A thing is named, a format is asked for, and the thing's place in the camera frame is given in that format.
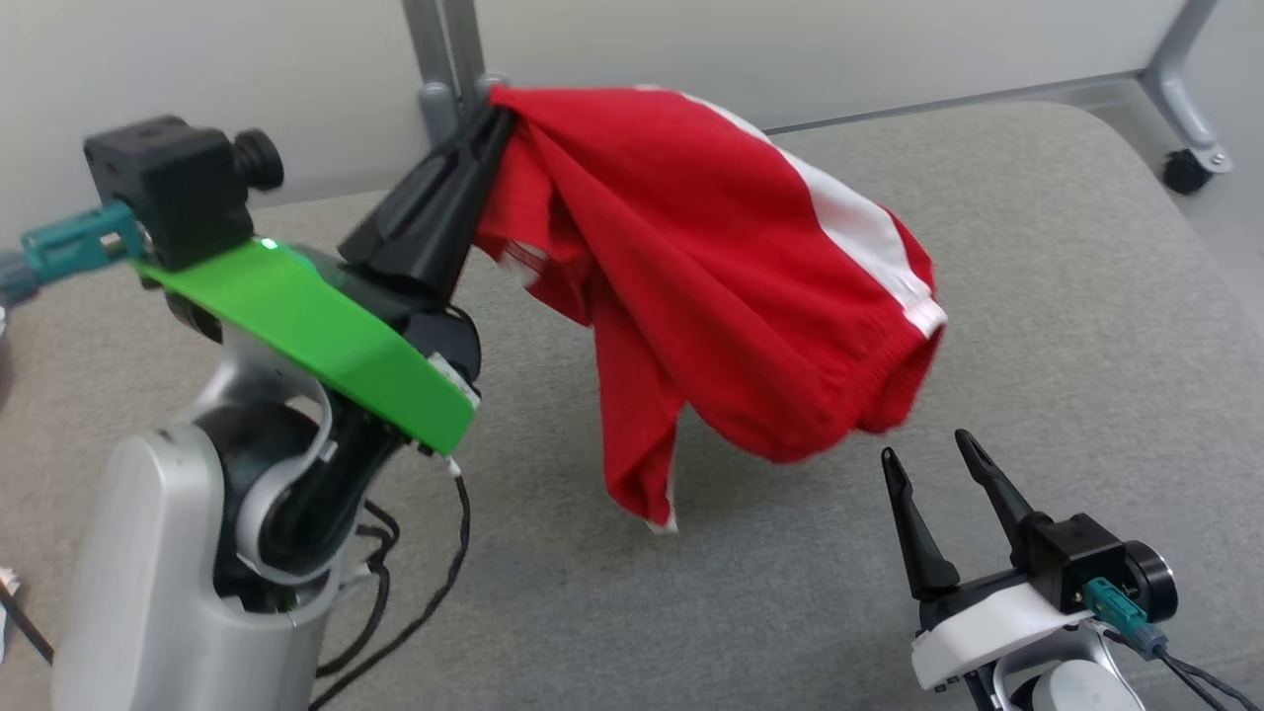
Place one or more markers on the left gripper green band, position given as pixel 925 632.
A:
pixel 316 336

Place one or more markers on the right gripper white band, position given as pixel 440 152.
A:
pixel 978 622

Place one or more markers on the red shorts with white stripe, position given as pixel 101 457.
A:
pixel 711 257

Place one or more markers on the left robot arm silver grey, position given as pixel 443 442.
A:
pixel 138 573

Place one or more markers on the black round right gripper motor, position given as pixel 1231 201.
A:
pixel 1153 581

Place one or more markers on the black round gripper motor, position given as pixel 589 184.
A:
pixel 1153 581
pixel 193 314

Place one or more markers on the black round left gripper motor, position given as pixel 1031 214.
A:
pixel 193 314

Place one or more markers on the black caster wheel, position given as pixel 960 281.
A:
pixel 1187 171

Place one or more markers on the grey partition foot leg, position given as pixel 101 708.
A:
pixel 1180 79

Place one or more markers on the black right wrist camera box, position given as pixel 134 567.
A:
pixel 1071 558

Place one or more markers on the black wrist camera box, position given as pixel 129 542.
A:
pixel 168 188
pixel 1071 558

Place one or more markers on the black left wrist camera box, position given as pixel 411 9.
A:
pixel 168 188

